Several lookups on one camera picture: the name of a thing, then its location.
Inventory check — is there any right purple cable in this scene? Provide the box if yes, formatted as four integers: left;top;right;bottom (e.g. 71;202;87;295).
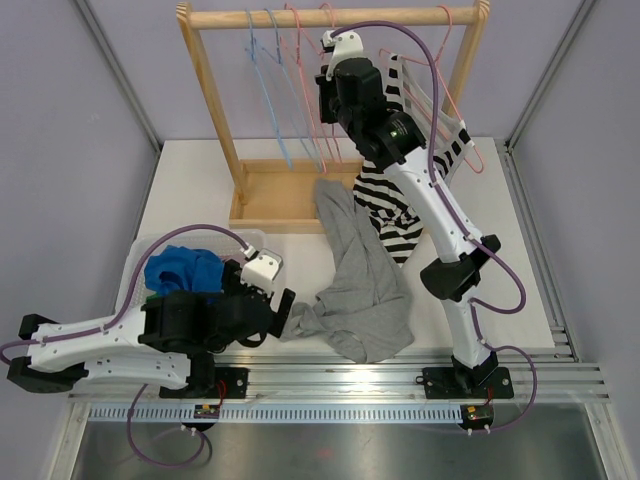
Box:
334;20;541;431

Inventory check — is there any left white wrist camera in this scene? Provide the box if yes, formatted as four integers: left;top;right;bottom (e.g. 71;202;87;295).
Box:
240;245;284;297

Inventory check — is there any white plastic basket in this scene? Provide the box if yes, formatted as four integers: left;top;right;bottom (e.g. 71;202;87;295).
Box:
118;228;281;336

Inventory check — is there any blue tank top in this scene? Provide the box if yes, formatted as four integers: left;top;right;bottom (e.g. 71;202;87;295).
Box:
144;245;224;296

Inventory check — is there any light blue wire hanger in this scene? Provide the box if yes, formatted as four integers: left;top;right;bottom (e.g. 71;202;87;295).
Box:
245;8;293;170

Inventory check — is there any purple cable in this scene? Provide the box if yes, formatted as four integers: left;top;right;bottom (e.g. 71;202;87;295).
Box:
334;20;541;431
0;224;251;369

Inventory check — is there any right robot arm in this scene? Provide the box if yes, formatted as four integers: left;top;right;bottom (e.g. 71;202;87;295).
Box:
316;57;501;396

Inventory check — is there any grey tank top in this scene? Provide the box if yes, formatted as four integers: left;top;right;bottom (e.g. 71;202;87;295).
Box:
282;180;414;364

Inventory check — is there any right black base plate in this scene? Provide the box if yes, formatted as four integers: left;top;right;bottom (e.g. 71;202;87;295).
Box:
416;367;515;400

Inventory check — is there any white slotted cable duct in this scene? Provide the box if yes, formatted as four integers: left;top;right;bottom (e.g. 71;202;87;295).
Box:
89;402;462;424

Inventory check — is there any black white striped tank top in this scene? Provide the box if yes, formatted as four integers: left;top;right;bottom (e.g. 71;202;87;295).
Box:
353;53;474;265

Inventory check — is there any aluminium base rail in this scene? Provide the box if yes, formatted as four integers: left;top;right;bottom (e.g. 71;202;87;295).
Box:
69;348;611;405

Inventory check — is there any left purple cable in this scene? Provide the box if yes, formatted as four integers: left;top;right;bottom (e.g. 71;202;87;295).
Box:
0;224;251;369

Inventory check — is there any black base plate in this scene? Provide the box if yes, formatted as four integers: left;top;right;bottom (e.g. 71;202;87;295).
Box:
159;367;249;400
416;367;515;400

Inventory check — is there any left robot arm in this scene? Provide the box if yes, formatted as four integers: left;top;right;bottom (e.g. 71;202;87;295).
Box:
7;260;295;399

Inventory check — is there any wooden clothes rack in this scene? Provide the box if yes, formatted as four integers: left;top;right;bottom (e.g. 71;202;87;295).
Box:
176;2;477;234

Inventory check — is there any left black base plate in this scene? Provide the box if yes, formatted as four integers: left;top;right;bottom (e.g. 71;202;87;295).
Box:
159;367;249;400

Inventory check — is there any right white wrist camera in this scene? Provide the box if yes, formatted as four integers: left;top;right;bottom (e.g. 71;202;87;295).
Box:
321;30;366;81

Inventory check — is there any pink hanger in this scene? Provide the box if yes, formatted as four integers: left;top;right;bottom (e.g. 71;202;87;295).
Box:
306;2;343;164
378;1;490;181
284;2;332;174

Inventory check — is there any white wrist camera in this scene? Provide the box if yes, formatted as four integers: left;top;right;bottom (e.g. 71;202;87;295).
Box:
240;245;284;297
321;30;366;81

